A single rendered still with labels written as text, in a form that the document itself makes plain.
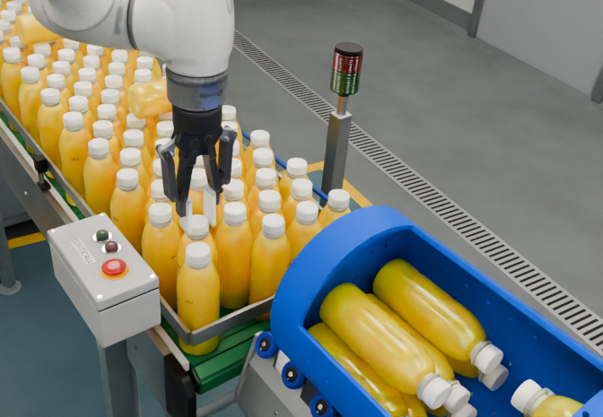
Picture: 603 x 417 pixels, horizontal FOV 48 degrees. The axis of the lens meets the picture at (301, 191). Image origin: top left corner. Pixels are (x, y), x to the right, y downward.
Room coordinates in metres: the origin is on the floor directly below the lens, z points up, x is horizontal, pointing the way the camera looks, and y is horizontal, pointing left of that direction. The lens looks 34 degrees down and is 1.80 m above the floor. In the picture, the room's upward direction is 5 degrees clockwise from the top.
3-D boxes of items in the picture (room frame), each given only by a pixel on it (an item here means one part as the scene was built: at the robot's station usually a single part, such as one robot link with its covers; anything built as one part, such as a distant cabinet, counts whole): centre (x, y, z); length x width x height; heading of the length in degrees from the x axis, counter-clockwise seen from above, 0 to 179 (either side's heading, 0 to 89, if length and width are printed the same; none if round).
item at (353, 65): (1.37, -0.07, 1.23); 0.06 x 0.06 x 0.04
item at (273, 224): (0.92, 0.04, 1.10); 0.04 x 0.04 x 0.02
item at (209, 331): (0.90, 0.00, 0.96); 0.40 x 0.01 x 0.03; 130
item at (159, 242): (0.92, 0.24, 1.00); 0.07 x 0.07 x 0.19
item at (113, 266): (0.77, 0.27, 1.11); 0.04 x 0.04 x 0.01
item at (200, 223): (0.90, 0.17, 1.10); 0.04 x 0.04 x 0.02
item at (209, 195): (0.91, 0.15, 1.14); 0.03 x 0.01 x 0.07; 40
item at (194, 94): (0.90, 0.17, 1.37); 0.09 x 0.09 x 0.06
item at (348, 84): (1.37, -0.07, 1.18); 0.06 x 0.06 x 0.05
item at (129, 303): (0.81, 0.31, 1.05); 0.20 x 0.10 x 0.10; 40
